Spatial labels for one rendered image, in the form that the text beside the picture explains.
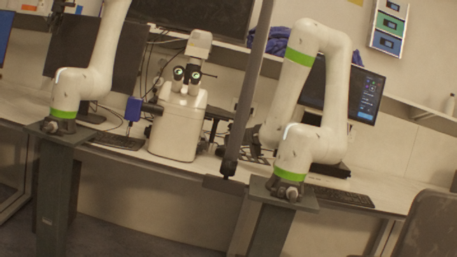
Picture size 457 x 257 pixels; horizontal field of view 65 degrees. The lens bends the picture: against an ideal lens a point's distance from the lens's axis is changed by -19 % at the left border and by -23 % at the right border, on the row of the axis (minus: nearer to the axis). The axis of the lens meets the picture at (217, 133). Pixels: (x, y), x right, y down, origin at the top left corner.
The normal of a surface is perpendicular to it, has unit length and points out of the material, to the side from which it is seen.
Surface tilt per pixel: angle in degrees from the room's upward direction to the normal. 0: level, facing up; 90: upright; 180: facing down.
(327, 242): 90
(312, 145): 89
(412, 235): 90
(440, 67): 90
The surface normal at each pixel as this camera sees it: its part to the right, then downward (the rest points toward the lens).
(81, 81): 0.83, 0.26
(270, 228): -0.10, 0.18
